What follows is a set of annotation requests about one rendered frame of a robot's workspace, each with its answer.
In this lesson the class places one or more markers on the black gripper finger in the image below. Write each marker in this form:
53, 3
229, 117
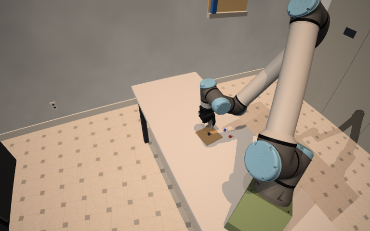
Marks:
211, 123

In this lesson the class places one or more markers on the tan square mat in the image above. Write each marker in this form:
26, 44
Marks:
203, 134

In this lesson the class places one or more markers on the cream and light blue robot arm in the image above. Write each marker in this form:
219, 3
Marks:
276, 160

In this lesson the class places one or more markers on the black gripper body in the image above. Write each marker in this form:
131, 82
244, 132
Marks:
205, 114

